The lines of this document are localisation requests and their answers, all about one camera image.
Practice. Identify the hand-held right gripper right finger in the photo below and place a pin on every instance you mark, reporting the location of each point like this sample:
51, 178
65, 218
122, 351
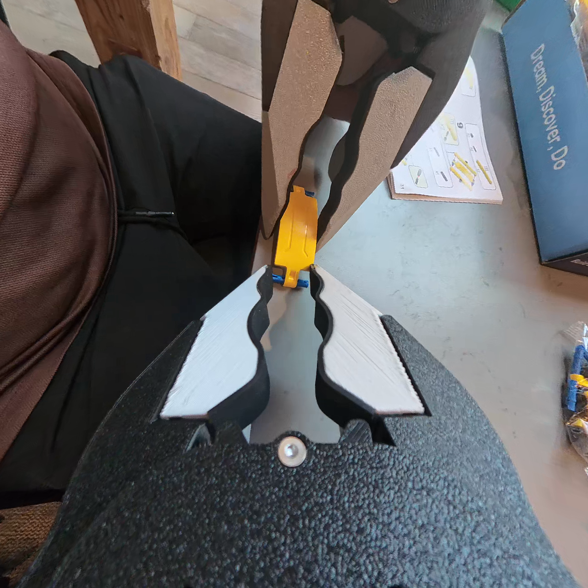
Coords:
367, 363

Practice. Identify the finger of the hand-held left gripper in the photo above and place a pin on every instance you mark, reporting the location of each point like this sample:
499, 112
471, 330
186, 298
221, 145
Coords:
298, 69
395, 119

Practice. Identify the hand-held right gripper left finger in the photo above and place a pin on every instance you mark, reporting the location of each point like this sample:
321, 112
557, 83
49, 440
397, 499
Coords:
216, 367

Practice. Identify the yellow curved arc beam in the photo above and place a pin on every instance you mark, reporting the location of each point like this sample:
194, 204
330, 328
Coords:
298, 234

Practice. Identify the blue cardboard kit box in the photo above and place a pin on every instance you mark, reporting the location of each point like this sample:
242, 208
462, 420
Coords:
542, 160

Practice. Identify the clear bag yellow grey parts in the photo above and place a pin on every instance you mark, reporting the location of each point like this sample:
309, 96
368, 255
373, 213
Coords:
576, 390

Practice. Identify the grey desk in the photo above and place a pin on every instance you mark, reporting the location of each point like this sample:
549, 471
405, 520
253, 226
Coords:
436, 285

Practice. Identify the instruction booklet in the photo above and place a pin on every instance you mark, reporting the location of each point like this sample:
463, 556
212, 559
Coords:
464, 151

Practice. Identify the person's black trouser legs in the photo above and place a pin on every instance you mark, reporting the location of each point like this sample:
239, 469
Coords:
183, 183

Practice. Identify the wooden pillar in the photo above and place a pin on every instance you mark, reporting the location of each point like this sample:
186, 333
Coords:
133, 32

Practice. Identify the person's brown shirt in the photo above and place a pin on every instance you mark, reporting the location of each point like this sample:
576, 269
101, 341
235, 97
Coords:
50, 206

